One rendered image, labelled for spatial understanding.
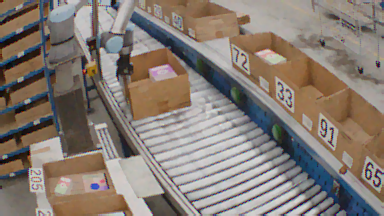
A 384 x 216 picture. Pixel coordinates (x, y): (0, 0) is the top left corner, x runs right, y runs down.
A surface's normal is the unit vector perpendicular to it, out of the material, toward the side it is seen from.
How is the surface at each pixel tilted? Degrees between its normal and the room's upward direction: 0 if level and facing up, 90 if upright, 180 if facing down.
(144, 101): 90
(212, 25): 90
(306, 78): 89
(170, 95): 91
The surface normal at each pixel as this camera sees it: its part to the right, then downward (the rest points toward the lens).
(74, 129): 0.37, 0.44
